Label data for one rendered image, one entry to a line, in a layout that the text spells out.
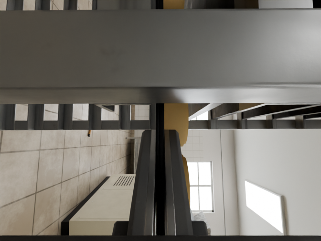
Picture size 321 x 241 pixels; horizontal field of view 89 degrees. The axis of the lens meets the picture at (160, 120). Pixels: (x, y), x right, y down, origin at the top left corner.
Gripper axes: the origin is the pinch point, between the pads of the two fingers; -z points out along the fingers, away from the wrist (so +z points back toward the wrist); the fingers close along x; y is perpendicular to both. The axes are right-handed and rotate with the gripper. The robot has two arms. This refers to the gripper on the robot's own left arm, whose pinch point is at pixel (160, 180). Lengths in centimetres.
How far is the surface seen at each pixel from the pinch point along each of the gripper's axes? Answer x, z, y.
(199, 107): 5.9, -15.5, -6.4
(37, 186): -88, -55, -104
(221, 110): 14.9, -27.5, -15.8
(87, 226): -64, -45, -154
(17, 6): -47, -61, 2
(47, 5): -37, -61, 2
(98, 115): -19.2, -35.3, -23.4
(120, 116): -12.0, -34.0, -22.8
